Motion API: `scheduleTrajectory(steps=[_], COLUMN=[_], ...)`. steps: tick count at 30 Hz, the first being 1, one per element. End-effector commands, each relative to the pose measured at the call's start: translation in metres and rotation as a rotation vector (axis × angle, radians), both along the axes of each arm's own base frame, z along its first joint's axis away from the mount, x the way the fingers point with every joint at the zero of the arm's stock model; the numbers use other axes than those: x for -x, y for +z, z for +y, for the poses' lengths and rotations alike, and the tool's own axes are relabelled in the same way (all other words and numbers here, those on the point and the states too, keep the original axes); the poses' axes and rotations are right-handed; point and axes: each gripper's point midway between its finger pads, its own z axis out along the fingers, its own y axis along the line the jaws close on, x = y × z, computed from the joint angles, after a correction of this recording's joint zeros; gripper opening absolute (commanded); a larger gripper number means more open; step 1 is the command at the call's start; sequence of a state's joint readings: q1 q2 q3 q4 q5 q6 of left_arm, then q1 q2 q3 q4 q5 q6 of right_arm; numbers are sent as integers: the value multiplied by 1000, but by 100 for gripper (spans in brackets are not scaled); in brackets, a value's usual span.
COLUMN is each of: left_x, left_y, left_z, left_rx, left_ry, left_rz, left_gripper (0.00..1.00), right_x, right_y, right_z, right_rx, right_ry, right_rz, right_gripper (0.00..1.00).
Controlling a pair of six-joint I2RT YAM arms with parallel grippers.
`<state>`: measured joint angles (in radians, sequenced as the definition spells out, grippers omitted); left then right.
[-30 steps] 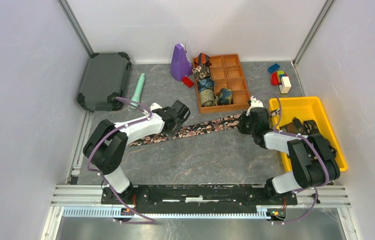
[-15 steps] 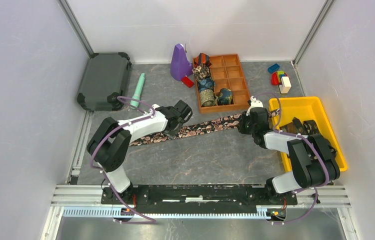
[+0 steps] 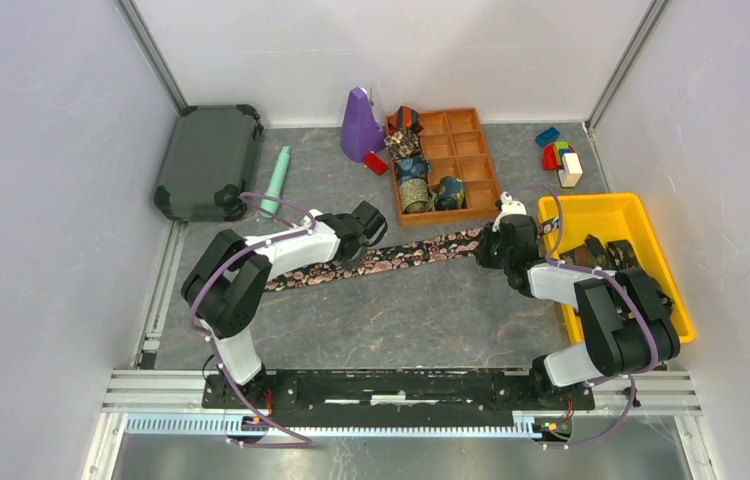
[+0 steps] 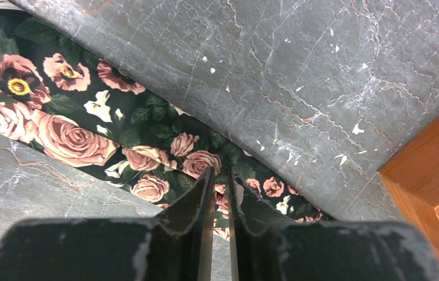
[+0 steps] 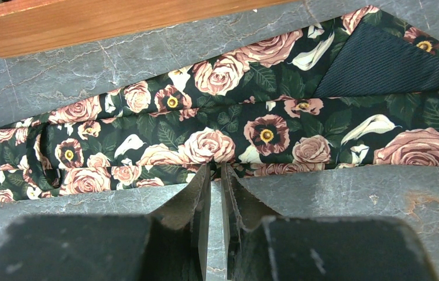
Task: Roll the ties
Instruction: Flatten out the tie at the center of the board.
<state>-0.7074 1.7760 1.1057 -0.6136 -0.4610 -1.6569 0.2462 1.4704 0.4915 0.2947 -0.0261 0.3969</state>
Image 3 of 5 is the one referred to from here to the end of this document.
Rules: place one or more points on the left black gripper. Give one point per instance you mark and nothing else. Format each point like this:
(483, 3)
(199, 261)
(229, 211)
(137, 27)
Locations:
(352, 265)

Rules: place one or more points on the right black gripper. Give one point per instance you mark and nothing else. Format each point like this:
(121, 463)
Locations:
(486, 237)

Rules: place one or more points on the black pink rose tie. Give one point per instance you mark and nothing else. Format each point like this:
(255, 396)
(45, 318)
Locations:
(449, 246)

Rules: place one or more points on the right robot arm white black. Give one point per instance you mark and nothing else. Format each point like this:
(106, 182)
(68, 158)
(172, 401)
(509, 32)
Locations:
(625, 320)

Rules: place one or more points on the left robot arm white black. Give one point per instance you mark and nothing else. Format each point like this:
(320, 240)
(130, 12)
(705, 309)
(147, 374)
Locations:
(225, 287)

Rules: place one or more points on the dark paisley ties in bin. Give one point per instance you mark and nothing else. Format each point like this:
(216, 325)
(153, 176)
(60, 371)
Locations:
(613, 255)

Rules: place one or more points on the rolled olive patterned tie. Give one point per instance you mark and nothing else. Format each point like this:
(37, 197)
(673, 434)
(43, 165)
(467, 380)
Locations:
(415, 196)

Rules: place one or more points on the small red block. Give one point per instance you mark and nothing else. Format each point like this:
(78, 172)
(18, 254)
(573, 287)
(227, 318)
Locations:
(375, 164)

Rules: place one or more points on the rolled blue patterned tie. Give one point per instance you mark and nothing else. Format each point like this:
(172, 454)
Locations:
(409, 168)

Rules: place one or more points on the rolled navy gold tie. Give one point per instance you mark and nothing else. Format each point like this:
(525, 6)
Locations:
(449, 194)

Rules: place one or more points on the rolled brown floral tie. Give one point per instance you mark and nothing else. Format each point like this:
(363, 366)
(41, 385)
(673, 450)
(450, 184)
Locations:
(403, 144)

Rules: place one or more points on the purple metronome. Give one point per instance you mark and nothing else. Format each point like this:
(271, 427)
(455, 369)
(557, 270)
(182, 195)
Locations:
(361, 133)

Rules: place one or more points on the mint green flashlight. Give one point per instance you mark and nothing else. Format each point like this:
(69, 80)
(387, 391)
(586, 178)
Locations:
(270, 204)

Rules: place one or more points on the colourful toy block stack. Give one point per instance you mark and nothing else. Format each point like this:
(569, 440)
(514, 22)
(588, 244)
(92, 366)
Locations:
(562, 158)

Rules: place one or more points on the yellow plastic bin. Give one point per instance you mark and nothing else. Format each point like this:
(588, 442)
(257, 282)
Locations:
(619, 216)

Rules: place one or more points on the blue toy brick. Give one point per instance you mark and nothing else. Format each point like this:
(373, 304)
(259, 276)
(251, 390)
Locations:
(547, 136)

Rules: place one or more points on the rolled orange black tie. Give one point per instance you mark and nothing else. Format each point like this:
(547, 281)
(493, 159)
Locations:
(407, 118)

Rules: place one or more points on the orange compartment tray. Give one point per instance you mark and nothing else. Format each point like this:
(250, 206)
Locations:
(454, 144)

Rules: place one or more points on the dark green suitcase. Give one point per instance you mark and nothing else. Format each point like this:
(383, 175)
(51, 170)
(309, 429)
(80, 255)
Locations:
(209, 161)

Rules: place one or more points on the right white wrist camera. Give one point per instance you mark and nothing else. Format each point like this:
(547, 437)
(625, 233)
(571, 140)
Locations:
(507, 206)

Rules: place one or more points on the aluminium rail frame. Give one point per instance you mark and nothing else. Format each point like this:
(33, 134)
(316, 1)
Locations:
(192, 402)

